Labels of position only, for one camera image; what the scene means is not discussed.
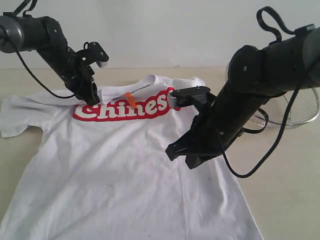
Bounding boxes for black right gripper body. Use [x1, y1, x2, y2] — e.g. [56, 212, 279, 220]
[189, 107, 244, 157]

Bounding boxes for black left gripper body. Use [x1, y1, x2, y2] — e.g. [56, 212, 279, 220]
[54, 49, 93, 100]

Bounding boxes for white t-shirt red print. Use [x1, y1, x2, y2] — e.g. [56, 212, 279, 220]
[0, 74, 262, 240]

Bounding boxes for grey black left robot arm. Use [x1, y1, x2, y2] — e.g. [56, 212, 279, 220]
[0, 15, 100, 106]

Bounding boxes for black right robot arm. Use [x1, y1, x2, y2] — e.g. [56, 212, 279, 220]
[165, 25, 320, 169]

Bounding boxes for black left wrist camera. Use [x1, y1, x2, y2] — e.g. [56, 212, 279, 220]
[76, 41, 109, 68]

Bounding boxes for black left camera cable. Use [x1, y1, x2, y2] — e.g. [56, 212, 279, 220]
[2, 0, 76, 100]

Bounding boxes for black camera cable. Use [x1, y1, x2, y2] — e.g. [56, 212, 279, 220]
[222, 6, 320, 179]
[2, 0, 76, 100]

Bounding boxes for metal wire mesh basket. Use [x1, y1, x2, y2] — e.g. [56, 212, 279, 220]
[261, 88, 320, 129]

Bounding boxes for black right camera cable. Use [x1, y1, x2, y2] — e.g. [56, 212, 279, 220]
[222, 6, 320, 179]

